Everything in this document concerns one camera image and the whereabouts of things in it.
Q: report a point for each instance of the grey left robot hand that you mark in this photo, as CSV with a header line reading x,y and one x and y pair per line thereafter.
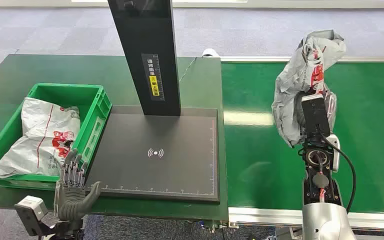
x,y
71,202

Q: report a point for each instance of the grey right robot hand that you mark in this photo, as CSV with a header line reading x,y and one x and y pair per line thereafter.
x,y
331,112

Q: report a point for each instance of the grey poly mailer package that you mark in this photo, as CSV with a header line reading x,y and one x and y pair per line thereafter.
x,y
293,82

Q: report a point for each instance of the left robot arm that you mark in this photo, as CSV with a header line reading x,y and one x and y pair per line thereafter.
x,y
62,230

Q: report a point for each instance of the green conveyor belt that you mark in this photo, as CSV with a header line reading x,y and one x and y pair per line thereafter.
x,y
371,132

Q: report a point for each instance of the black inbound scanner machine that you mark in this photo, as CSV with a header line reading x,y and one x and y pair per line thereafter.
x,y
152,165

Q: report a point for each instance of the white poly mailer red print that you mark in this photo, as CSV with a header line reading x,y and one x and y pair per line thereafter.
x,y
43,132

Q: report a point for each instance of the green plastic crate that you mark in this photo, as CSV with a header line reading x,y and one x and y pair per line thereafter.
x,y
94,99

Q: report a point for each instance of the white tape roll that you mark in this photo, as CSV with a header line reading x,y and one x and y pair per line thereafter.
x,y
211,53

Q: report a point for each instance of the yellow and black label sticker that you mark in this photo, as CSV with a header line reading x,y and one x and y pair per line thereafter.
x,y
154,78

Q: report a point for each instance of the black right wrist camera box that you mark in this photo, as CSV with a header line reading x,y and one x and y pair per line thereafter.
x,y
315,116

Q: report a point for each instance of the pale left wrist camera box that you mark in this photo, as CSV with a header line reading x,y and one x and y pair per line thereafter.
x,y
30,207

